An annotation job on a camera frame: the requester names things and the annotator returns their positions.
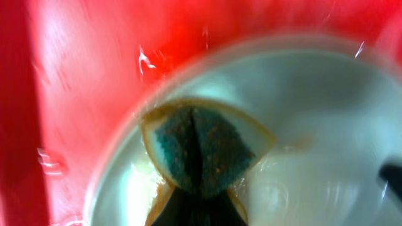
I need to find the green yellow sponge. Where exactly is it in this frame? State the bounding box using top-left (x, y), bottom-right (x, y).
top-left (140, 99), bottom-right (276, 225)

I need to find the red plastic tray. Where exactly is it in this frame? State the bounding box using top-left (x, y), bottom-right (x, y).
top-left (1, 0), bottom-right (401, 225)

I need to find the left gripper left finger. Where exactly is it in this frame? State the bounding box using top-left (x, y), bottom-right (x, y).
top-left (154, 108), bottom-right (248, 226)

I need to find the white plate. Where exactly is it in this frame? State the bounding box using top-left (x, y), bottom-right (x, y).
top-left (83, 35), bottom-right (401, 225)

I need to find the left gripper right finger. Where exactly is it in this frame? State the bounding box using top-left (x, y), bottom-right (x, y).
top-left (379, 163), bottom-right (401, 201)

